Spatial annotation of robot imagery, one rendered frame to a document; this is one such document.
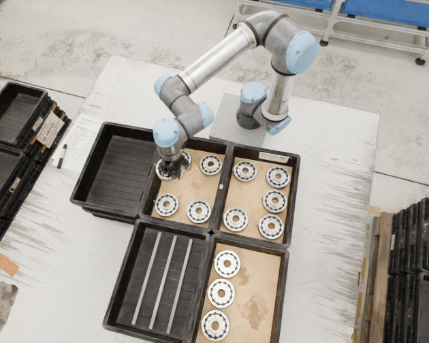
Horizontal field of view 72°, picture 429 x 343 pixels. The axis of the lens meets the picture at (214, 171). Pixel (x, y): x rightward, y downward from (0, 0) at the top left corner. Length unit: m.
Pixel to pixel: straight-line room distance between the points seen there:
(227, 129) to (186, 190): 0.41
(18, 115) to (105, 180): 1.07
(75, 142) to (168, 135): 0.98
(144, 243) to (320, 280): 0.76
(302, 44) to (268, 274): 0.83
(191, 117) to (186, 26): 2.38
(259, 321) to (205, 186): 0.57
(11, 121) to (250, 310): 1.86
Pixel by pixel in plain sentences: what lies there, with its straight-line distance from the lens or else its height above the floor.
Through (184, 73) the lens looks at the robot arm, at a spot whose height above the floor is 1.34.
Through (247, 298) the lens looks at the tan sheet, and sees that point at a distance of 1.23.
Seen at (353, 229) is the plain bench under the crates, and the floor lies 0.70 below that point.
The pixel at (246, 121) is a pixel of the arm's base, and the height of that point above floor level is 0.81.
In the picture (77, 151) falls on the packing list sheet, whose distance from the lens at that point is 1.72.
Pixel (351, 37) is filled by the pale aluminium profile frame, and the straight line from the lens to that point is 3.04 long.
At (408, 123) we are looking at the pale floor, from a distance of 2.82.
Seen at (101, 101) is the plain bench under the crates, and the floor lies 0.70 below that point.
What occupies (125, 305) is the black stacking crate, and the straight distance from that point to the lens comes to 1.29.
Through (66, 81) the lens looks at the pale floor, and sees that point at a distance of 3.09.
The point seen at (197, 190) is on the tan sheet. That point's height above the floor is 0.83.
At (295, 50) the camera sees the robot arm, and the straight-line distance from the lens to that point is 0.98.
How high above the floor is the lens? 2.05
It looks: 66 degrees down
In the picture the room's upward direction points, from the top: 6 degrees counter-clockwise
